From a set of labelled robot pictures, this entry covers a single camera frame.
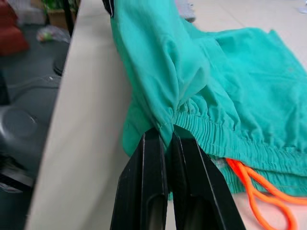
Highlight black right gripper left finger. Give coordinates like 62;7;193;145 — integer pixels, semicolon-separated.
110;127;169;230

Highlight clear plastic bag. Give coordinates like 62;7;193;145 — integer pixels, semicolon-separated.
36;24;71;44

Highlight grey sock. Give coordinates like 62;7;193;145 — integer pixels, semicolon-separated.
174;0;197;23

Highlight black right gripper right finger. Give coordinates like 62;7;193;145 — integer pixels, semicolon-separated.
169;130;248;230

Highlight cardboard box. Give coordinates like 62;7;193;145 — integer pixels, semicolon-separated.
47;7;78;26

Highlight red object on floor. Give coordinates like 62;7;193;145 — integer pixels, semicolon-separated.
0;0;30;56

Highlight orange shorts drawstring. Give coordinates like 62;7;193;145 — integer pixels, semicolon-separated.
226;158;307;230

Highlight teal green drawstring shorts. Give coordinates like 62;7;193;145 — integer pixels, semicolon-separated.
109;0;307;201

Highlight black table leg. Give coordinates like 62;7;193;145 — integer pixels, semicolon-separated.
61;0;75;38

